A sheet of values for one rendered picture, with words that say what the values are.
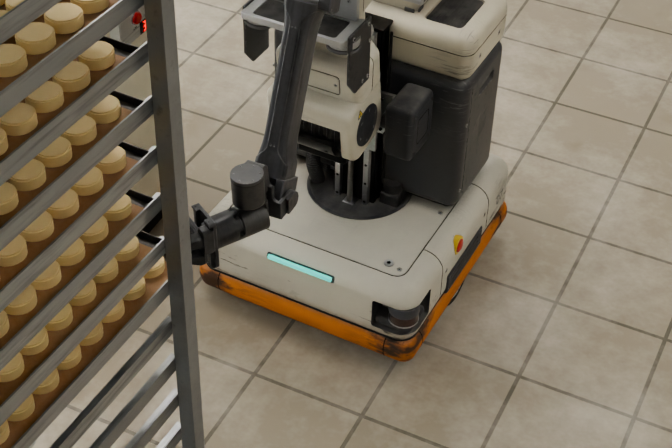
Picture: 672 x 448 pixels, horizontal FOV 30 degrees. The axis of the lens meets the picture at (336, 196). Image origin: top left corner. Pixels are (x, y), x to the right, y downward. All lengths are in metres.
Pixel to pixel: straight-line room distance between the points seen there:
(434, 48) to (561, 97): 1.30
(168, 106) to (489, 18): 1.38
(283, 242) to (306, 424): 0.45
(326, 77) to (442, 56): 0.31
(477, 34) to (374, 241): 0.59
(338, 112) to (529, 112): 1.41
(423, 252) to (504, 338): 0.36
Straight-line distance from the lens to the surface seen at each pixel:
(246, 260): 3.21
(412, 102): 2.94
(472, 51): 2.96
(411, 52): 3.01
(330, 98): 2.85
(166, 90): 1.78
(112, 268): 1.94
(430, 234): 3.18
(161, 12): 1.71
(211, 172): 3.82
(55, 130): 1.63
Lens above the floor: 2.36
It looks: 39 degrees down
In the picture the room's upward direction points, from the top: 2 degrees clockwise
